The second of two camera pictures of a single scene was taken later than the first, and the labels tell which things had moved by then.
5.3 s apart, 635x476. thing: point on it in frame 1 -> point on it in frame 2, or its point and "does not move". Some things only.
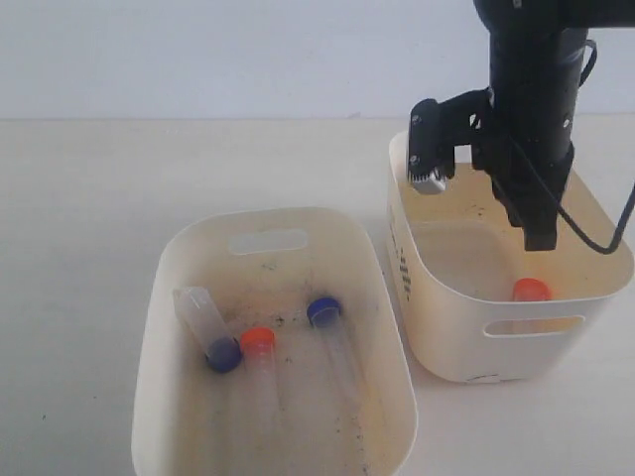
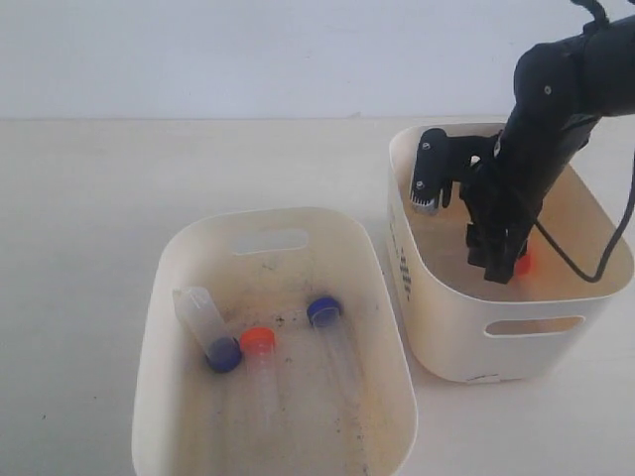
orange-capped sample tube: x=260 y=352 does not move
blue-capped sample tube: x=223 y=352 does not move
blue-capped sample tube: x=324 y=314 does not move
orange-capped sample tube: x=531 y=290 -> x=525 y=264
